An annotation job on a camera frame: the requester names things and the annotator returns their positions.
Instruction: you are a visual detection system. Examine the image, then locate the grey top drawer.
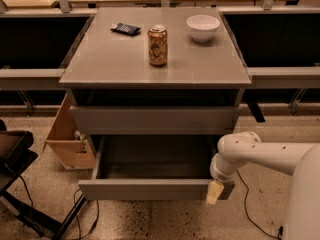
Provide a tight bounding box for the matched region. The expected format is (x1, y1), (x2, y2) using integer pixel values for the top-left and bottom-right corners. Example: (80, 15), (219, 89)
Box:
(70, 106), (240, 135)

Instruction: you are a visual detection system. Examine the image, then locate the cardboard box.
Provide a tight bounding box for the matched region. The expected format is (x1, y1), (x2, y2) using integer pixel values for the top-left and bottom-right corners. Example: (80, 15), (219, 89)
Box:
(44, 95), (96, 169)

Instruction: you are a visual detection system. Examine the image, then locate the black floor cable right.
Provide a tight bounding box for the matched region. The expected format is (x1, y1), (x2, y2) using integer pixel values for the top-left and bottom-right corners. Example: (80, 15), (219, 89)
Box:
(235, 169), (284, 240)

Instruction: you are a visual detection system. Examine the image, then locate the grey metal railing frame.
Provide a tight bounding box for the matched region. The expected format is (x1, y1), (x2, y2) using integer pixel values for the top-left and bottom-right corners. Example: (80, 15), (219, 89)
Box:
(1, 0), (319, 90)

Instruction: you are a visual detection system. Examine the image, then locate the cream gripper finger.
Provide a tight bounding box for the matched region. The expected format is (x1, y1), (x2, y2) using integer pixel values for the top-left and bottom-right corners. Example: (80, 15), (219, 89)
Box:
(206, 181), (224, 205)

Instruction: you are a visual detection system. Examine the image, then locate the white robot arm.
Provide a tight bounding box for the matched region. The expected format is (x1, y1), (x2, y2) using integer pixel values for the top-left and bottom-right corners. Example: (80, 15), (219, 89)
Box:
(210, 131), (320, 240)

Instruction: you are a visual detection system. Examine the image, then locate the grey drawer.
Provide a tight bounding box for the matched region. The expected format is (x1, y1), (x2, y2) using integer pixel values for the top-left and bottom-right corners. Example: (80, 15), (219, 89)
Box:
(79, 135), (219, 201)
(70, 106), (240, 135)

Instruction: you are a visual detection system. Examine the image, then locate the black floor cable left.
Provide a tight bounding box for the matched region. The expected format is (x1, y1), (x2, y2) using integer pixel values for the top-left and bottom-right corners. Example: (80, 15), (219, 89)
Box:
(72, 187), (100, 240)

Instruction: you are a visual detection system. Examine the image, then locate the grey drawer cabinet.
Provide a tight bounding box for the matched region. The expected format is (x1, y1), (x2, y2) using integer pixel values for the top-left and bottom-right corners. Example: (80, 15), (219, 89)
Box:
(60, 8), (251, 135)

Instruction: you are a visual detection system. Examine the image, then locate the black floor cable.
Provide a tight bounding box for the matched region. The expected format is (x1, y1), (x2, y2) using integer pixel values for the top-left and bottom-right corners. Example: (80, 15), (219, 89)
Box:
(235, 169), (284, 240)
(72, 187), (100, 240)

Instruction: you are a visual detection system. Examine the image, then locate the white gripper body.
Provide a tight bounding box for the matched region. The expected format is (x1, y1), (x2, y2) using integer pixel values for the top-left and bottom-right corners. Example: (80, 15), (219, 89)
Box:
(210, 153), (238, 183)

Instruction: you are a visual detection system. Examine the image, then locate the dark blue snack packet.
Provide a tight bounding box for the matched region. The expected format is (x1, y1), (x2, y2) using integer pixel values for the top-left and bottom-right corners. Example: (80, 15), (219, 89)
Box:
(111, 23), (141, 36)

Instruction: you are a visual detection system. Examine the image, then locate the gold patterned soda can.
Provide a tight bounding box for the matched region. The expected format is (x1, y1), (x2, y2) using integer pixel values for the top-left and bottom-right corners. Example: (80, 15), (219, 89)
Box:
(148, 25), (168, 66)

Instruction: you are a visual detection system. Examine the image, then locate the white ceramic bowl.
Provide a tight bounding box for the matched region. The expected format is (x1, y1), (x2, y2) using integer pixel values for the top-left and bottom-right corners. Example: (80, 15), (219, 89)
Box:
(186, 15), (220, 42)

